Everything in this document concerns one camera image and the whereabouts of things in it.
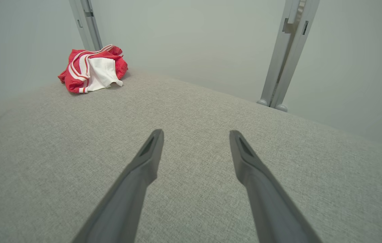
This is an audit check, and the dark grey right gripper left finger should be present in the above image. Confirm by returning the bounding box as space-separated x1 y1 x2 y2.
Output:
72 129 165 243

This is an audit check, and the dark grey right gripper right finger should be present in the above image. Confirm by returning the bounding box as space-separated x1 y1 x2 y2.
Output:
230 130 322 243

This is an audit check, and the red white-lined tank top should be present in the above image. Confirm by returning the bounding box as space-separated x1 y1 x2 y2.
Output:
58 44 128 94

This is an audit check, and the grey metal partition post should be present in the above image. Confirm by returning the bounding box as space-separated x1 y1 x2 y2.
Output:
69 0 103 51
257 0 320 112

